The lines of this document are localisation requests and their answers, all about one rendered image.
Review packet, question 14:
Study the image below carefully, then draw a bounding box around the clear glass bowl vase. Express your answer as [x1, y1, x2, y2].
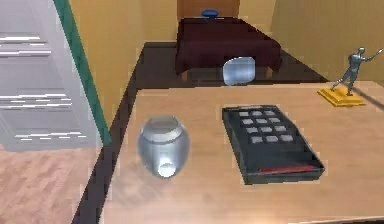
[137, 114, 191, 179]

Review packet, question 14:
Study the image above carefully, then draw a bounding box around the clear glass cup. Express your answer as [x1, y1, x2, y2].
[222, 56, 257, 87]

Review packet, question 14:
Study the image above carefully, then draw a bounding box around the bed with dark red cover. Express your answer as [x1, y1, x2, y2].
[174, 0, 283, 82]

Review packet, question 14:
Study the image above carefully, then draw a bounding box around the wooden table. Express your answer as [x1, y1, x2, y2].
[98, 80, 384, 224]

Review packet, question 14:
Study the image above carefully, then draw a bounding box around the black remote control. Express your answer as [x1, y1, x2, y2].
[221, 104, 326, 186]

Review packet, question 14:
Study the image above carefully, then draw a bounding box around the blue pillow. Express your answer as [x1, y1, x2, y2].
[201, 8, 220, 19]

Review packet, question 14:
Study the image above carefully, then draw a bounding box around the silver statue on yellow base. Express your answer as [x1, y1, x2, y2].
[316, 46, 384, 108]

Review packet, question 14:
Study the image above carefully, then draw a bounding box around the grey room door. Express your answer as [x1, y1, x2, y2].
[0, 0, 113, 153]

